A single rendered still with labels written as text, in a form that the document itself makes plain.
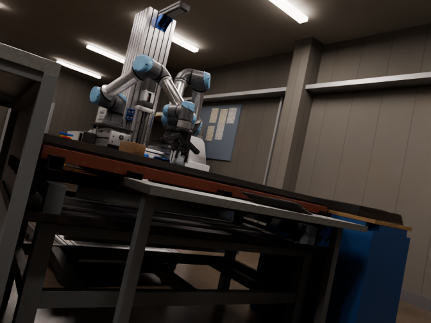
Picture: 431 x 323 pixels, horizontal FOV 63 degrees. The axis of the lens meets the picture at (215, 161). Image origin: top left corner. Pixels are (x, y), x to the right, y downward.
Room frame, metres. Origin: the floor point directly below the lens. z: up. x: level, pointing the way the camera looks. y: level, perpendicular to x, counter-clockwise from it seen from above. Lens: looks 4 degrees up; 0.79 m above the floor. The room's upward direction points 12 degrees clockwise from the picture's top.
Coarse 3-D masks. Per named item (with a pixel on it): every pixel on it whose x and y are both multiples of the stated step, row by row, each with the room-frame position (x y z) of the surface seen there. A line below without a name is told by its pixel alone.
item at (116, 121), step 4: (108, 112) 2.38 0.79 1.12; (112, 112) 2.37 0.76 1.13; (116, 112) 2.38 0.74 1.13; (108, 116) 2.37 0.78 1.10; (112, 116) 2.37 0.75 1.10; (116, 116) 2.38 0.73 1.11; (120, 116) 2.40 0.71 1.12; (104, 120) 2.37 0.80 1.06; (108, 120) 2.36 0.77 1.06; (112, 120) 2.36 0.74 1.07; (116, 120) 2.37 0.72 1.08; (120, 120) 2.40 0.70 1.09; (112, 124) 2.36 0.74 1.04; (116, 124) 2.37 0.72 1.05; (120, 124) 2.39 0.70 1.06
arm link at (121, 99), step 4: (116, 96) 2.36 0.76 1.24; (120, 96) 2.38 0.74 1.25; (124, 96) 2.40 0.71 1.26; (116, 100) 2.35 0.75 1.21; (120, 100) 2.38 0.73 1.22; (124, 100) 2.40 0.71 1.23; (116, 104) 2.36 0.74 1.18; (120, 104) 2.38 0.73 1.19; (124, 104) 2.42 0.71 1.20; (112, 108) 2.37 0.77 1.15; (116, 108) 2.38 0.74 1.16; (120, 108) 2.39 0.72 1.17; (124, 108) 2.43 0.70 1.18; (120, 112) 2.40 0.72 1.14
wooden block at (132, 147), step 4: (120, 144) 1.53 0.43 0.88; (124, 144) 1.50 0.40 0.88; (128, 144) 1.48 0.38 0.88; (132, 144) 1.46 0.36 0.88; (136, 144) 1.46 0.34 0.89; (140, 144) 1.47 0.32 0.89; (120, 148) 1.52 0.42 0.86; (124, 148) 1.50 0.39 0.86; (128, 148) 1.47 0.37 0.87; (132, 148) 1.45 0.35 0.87; (136, 148) 1.46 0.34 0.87; (140, 148) 1.47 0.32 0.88; (144, 148) 1.49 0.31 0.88; (128, 152) 1.47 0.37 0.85; (132, 152) 1.45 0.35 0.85; (136, 152) 1.46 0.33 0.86; (140, 152) 1.48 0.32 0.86; (144, 152) 1.49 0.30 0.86
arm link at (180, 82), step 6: (180, 72) 2.40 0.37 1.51; (186, 72) 2.39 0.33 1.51; (180, 78) 2.37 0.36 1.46; (186, 78) 2.39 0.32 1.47; (174, 84) 2.40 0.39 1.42; (180, 84) 2.37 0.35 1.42; (186, 84) 2.40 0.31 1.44; (180, 90) 2.35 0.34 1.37; (162, 114) 2.26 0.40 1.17; (162, 120) 2.26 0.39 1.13; (168, 120) 2.25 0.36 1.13; (174, 120) 2.25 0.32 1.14; (174, 126) 2.29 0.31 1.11
